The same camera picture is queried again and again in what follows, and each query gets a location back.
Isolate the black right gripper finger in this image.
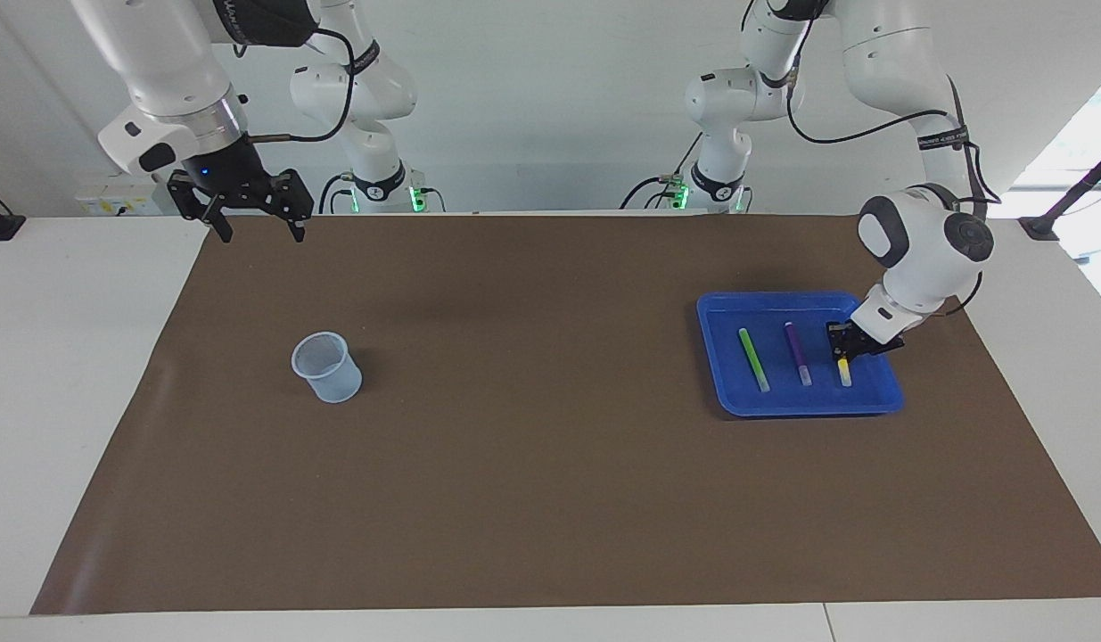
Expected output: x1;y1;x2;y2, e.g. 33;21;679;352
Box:
167;172;235;243
263;166;316;243

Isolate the purple pen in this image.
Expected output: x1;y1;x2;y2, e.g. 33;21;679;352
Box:
784;322;813;387

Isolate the green pen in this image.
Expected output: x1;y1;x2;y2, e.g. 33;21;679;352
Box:
738;328;771;393

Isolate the blue plastic tray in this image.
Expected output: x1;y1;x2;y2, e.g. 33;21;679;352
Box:
696;292;905;418

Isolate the translucent plastic cup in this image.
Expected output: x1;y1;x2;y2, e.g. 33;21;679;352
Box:
291;332;364;404

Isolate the black stand with pole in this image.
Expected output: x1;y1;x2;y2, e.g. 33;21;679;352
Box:
1018;145;1101;240

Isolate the brown table mat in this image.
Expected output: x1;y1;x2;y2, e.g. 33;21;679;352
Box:
30;214;1101;616

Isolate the black base cable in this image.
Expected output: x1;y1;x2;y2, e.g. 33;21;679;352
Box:
318;172;355;215
620;134;704;210

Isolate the white wall socket box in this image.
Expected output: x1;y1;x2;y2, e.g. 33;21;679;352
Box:
76;172;163;217

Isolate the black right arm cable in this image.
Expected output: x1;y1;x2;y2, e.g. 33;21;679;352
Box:
234;22;355;142

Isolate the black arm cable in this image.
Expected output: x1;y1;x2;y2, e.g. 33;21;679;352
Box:
786;18;1003;317
234;22;355;142

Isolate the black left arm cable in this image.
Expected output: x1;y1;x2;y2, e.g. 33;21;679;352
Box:
786;18;1003;317

